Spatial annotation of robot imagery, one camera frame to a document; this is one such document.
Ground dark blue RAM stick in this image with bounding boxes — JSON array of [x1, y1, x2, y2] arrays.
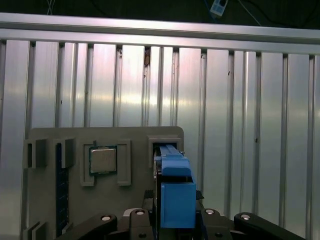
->
[[55, 142, 70, 237]]

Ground hard disk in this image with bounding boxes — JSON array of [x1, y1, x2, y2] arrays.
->
[[152, 142, 209, 240]]

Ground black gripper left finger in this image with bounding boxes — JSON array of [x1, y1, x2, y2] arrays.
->
[[56, 189, 158, 240]]

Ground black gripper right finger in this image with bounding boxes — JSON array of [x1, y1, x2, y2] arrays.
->
[[194, 190, 306, 240]]

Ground grey parts rack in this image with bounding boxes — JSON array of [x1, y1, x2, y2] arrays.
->
[[21, 126, 186, 240]]

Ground silver CPU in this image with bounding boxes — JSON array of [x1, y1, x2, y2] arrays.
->
[[89, 146, 118, 176]]

